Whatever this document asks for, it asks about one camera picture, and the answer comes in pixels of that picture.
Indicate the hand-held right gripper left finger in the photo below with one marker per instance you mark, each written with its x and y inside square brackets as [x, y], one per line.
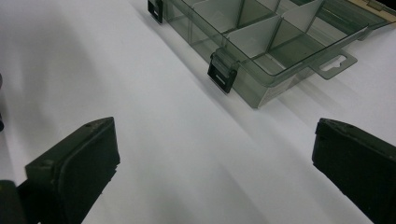
[77, 168]

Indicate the white table mat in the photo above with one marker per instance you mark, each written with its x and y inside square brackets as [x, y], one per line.
[186, 155]

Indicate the grey transparent compartment box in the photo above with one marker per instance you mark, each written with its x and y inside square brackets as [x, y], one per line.
[258, 40]

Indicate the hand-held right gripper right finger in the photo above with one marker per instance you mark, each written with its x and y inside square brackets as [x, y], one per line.
[361, 165]

